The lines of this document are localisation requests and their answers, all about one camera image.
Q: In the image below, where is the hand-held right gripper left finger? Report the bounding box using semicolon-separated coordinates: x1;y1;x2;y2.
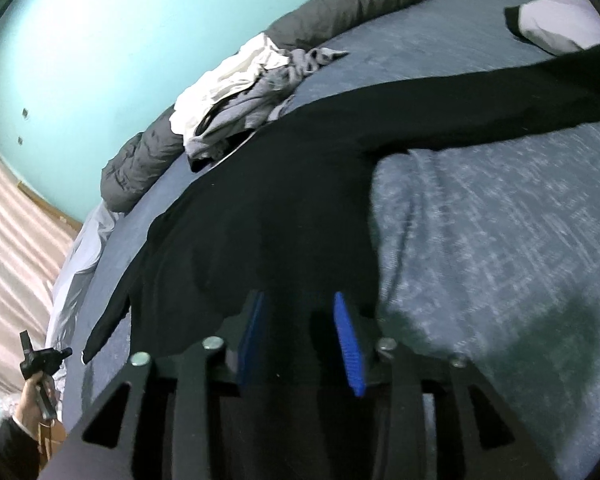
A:
42;290;268;480

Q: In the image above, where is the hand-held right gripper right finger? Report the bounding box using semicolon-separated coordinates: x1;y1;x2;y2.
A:
332;291;561;480

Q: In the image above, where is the black sweater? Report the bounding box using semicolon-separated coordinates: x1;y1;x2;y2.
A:
82;42;600;366

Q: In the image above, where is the person's left forearm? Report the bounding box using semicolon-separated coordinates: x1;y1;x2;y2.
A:
0;412;42;480

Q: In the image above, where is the person's left hand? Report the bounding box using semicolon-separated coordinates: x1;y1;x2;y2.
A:
16;372;56;425

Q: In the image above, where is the cardboard box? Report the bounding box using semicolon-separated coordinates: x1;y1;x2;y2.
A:
37;417;68;471

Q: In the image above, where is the pink striped curtain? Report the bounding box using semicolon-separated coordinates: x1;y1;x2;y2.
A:
0;130;81;401

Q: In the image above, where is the light grey sheet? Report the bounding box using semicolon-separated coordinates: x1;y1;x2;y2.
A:
45;205;126;356

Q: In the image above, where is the wooden ledge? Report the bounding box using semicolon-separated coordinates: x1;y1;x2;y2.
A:
17;180;83;228

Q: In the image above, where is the bed with blue sheet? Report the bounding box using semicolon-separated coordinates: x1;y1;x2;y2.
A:
62;0;600;480

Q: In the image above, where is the grey garment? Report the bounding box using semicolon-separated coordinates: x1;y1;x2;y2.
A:
184;46;351;161

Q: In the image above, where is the white garment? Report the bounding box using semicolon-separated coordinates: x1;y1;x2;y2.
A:
170;32;291;133

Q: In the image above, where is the folded lavender garment black cuff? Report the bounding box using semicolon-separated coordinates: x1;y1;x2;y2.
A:
503;0;600;56

